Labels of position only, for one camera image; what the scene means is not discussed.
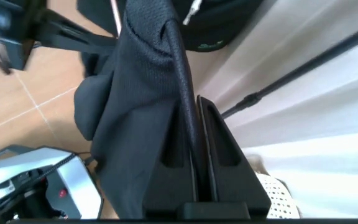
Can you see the heap of clothes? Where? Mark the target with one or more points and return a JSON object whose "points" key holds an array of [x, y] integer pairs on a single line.
{"points": [[135, 93]]}

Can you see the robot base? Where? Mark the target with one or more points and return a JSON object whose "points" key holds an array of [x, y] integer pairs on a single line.
{"points": [[42, 174]]}

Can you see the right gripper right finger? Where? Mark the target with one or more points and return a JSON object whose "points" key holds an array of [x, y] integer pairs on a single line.
{"points": [[235, 186]]}

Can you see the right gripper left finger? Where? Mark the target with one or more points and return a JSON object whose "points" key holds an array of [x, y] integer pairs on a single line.
{"points": [[172, 186]]}

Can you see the white laundry basket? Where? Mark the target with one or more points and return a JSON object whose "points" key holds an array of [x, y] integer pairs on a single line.
{"points": [[278, 196]]}

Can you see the black shorts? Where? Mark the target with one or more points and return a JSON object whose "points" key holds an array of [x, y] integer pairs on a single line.
{"points": [[216, 28]]}

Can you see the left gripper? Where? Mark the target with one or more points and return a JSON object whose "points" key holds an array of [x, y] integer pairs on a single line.
{"points": [[11, 40]]}

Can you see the beige curtain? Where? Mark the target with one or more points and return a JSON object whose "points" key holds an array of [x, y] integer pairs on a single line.
{"points": [[306, 140]]}

